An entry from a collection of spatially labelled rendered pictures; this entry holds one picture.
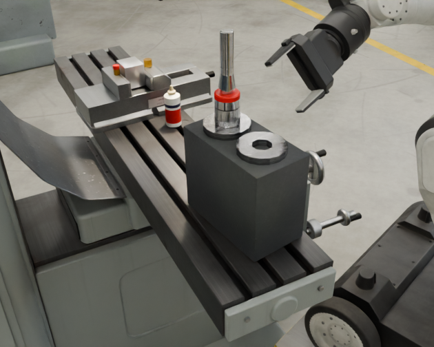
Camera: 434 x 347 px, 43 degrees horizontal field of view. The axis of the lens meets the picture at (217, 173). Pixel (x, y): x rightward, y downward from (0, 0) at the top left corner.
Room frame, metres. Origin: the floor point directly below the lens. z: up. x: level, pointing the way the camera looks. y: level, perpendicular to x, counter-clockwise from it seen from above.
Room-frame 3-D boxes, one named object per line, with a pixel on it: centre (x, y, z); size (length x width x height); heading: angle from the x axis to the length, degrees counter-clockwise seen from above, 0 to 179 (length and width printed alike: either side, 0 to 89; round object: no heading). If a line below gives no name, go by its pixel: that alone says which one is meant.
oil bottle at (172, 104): (1.23, 0.11, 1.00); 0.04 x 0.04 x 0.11
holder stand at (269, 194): (0.84, -0.05, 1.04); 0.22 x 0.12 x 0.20; 35
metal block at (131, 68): (1.32, 0.22, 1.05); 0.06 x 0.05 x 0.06; 29
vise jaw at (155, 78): (1.35, 0.17, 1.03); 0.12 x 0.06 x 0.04; 29
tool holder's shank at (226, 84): (0.88, -0.02, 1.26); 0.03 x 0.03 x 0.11
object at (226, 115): (0.88, -0.02, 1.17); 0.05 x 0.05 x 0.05
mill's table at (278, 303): (1.21, 0.16, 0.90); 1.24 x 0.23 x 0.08; 26
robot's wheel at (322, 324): (0.91, -0.31, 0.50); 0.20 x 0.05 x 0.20; 47
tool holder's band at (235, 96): (0.88, -0.02, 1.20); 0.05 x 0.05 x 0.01
